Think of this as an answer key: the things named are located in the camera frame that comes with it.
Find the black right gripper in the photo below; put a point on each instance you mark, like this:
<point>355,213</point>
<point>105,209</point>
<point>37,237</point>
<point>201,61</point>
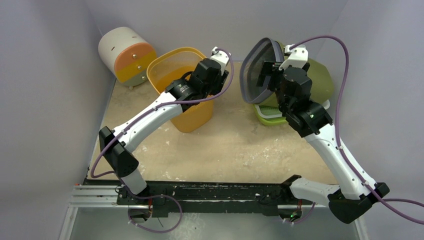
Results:
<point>269,75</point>

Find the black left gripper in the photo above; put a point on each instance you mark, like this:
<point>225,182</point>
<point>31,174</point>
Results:
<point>220,80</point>

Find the grey mesh basket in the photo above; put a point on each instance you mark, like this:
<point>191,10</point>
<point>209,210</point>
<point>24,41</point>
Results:
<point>253,85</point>

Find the olive green mesh basket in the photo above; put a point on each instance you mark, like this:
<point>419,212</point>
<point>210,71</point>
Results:
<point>322,84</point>

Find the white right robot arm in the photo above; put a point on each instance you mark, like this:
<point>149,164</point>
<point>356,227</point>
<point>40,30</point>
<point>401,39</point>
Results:
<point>349,198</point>

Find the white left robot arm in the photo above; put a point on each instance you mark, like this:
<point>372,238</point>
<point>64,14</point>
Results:
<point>192,88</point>

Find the white mesh tray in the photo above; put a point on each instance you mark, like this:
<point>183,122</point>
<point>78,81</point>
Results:
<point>269,112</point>

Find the lime green tray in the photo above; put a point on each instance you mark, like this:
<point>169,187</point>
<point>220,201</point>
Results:
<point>270,122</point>

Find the round pastel drawer cabinet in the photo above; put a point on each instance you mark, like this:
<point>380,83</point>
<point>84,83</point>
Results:
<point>127,55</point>

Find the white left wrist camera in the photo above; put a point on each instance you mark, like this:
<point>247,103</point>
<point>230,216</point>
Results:
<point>220,56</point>

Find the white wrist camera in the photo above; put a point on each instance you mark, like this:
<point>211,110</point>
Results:
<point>220,56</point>
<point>297,57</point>

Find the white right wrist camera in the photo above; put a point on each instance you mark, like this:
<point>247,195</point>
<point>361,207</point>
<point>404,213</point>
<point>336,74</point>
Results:
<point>297,57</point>

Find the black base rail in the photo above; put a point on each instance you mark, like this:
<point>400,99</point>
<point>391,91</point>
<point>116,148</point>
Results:
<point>165,197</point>

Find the aluminium frame rail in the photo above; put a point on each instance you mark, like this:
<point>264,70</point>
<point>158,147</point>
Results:
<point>93,196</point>

